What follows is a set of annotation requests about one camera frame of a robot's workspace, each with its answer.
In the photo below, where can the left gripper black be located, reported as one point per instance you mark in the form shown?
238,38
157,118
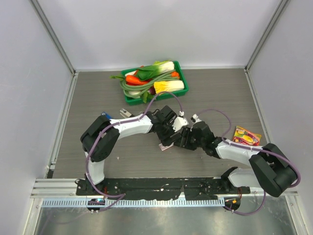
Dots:
167,141

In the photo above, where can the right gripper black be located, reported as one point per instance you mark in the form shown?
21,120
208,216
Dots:
183,142

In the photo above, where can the staple box red white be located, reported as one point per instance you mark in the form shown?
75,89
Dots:
163,147

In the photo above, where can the beige stapler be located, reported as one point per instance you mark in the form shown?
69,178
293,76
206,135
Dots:
125,114

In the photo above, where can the blue stapler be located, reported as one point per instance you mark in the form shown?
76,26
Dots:
106,115

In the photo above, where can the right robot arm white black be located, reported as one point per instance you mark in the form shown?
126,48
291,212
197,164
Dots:
268,168

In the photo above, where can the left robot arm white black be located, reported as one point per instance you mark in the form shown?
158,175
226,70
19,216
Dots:
100,138

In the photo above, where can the purple onion toy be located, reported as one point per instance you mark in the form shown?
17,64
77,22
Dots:
152,91

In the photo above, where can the yellow napa cabbage toy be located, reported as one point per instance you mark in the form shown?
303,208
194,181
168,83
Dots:
168,86

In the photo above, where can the green plastic tray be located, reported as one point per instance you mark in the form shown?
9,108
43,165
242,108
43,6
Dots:
146,97

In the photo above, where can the Fox's candy bag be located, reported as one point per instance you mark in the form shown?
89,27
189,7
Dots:
243,136

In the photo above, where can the white radish toy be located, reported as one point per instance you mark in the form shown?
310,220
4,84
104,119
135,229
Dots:
132,94

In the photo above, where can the green long beans toy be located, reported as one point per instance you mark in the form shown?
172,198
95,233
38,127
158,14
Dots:
145,88

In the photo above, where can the orange carrot toy right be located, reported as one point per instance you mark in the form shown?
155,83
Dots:
175,74

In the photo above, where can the orange carrot toy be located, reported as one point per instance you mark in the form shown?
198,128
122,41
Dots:
134,81
175,74

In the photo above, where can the white green napa cabbage toy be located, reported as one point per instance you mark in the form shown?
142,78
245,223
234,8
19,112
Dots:
159,68

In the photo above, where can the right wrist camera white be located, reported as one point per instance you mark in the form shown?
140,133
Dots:
195,118

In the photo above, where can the white cable duct rail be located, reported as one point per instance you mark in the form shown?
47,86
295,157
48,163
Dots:
94,203

